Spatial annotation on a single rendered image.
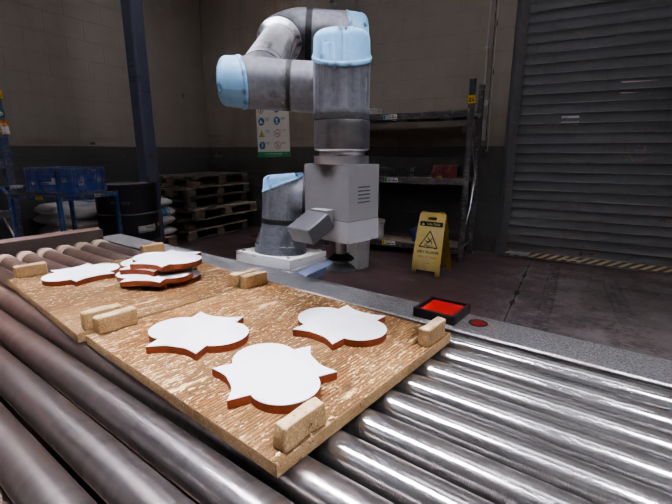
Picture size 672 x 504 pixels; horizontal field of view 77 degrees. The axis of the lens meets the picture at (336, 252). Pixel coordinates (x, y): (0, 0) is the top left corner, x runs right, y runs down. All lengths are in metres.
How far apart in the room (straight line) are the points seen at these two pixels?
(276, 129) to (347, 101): 5.96
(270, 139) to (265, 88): 5.91
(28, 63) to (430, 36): 4.47
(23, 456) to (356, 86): 0.53
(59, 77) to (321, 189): 5.68
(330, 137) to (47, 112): 5.56
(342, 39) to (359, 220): 0.22
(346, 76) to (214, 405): 0.41
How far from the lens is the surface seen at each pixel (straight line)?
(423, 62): 5.56
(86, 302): 0.88
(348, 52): 0.57
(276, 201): 1.19
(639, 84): 5.20
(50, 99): 6.06
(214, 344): 0.60
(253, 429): 0.45
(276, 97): 0.67
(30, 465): 0.51
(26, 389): 0.65
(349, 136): 0.56
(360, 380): 0.52
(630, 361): 0.73
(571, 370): 0.65
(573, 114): 5.15
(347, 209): 0.55
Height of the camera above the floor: 1.20
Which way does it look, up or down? 14 degrees down
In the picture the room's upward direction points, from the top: straight up
